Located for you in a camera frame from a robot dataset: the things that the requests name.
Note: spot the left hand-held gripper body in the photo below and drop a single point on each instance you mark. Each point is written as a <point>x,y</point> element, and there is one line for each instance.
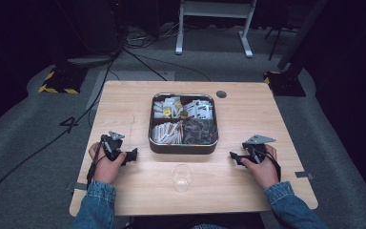
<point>112,149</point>

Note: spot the square metal compartment box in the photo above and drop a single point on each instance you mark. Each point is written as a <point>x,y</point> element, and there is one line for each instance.
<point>181,149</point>

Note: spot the pile of white tea bags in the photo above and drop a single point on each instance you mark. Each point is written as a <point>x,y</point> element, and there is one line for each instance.
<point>166,106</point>

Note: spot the dark slanted stand pole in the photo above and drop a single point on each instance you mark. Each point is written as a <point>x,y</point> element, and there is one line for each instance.
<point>305,31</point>

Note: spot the yellow-black striped stand base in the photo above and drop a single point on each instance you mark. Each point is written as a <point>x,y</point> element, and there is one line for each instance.
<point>63,79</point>
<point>284,84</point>

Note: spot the pile of white printed sachets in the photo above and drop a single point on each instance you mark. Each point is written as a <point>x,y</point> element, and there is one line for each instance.
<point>200,109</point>

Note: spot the row of paper-wrapped wooden stirrers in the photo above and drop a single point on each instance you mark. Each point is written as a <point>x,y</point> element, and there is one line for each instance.
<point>166,133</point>

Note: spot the white metal stand frame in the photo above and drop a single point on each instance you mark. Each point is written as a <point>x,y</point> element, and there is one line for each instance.
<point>214,9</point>

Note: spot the round grey table grommet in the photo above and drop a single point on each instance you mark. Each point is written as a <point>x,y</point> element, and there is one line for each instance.
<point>221,94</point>

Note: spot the pile of dark clear packets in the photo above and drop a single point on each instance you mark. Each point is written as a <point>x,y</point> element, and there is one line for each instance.
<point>201,132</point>

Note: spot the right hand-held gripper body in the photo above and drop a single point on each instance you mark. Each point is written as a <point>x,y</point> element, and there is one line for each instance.
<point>255,151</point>

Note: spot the clear plastic cup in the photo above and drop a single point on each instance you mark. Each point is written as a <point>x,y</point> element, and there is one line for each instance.
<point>181,178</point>

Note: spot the grey tape strip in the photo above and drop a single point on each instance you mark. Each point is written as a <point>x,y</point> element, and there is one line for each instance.
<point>77,186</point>
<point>303,175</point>

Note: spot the person's left hand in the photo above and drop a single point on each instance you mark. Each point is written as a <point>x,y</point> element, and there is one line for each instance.
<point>105,170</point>

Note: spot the dark equipment cabinet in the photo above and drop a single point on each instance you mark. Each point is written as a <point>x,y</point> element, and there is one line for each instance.
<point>92,25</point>

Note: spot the person's right hand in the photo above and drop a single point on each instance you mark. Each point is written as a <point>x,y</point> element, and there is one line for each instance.
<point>265,171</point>

